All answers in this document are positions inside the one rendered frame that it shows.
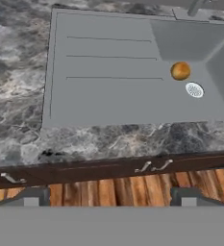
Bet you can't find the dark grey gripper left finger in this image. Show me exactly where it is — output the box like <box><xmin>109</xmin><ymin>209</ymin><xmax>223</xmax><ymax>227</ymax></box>
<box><xmin>0</xmin><ymin>185</ymin><xmax>51</xmax><ymax>208</ymax></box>

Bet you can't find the grey sink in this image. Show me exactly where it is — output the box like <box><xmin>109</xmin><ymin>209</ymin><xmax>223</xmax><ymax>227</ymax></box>
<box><xmin>40</xmin><ymin>8</ymin><xmax>224</xmax><ymax>130</ymax></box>

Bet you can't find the grey tap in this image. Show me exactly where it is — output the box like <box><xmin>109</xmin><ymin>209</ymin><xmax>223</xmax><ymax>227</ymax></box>
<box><xmin>172</xmin><ymin>0</ymin><xmax>213</xmax><ymax>22</ymax></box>

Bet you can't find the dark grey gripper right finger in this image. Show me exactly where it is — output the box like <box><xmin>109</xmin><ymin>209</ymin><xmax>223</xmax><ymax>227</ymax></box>
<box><xmin>170</xmin><ymin>186</ymin><xmax>224</xmax><ymax>208</ymax></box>

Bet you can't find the brown potato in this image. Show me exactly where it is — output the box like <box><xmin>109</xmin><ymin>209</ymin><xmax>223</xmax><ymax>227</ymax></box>
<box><xmin>170</xmin><ymin>61</ymin><xmax>192</xmax><ymax>82</ymax></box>

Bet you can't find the silver cupboard handle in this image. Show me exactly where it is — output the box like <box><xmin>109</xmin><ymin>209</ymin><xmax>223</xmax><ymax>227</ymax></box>
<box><xmin>151</xmin><ymin>159</ymin><xmax>174</xmax><ymax>172</ymax></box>
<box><xmin>0</xmin><ymin>172</ymin><xmax>27</xmax><ymax>185</ymax></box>
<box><xmin>135</xmin><ymin>160</ymin><xmax>153</xmax><ymax>174</ymax></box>

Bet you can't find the dark brown cupboard door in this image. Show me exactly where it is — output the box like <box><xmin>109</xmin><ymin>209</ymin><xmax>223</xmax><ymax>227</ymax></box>
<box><xmin>0</xmin><ymin>167</ymin><xmax>55</xmax><ymax>190</ymax></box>
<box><xmin>50</xmin><ymin>159</ymin><xmax>154</xmax><ymax>186</ymax></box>
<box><xmin>148</xmin><ymin>151</ymin><xmax>224</xmax><ymax>176</ymax></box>

